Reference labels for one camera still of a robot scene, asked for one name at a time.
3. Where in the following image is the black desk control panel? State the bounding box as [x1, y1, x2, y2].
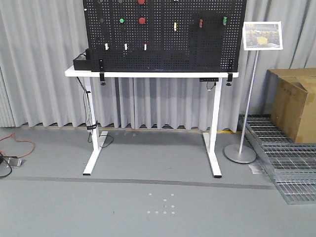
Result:
[199, 78, 219, 82]

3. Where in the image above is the white standing desk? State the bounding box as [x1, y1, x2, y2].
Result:
[65, 66, 239, 178]

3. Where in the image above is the black perforated pegboard panel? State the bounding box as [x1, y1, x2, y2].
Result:
[82, 0, 247, 73]

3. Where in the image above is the metal floor grating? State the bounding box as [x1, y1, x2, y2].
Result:
[238, 115, 316, 204]

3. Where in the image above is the right black clamp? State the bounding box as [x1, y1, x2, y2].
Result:
[226, 59, 234, 86]

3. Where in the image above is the silver sign stand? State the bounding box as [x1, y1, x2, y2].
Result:
[224, 21, 283, 164]

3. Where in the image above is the grey foot pedal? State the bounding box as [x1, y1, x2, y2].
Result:
[6, 158, 25, 168]

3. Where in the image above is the orange cable on floor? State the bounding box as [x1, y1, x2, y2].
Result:
[0, 132, 36, 158]

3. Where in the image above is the black clamp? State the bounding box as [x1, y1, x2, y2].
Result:
[99, 58, 106, 86]
[226, 59, 234, 86]

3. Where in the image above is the black cable on desk leg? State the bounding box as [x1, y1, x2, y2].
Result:
[76, 76, 114, 149]

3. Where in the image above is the lower red mushroom button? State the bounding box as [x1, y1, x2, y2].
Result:
[139, 17, 146, 25]

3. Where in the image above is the left black clamp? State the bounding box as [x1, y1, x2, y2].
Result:
[99, 58, 106, 86]

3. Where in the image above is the black box on desk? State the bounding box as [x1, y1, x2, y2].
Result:
[73, 48, 91, 71]

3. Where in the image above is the brown cardboard box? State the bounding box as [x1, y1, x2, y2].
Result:
[269, 68, 316, 144]

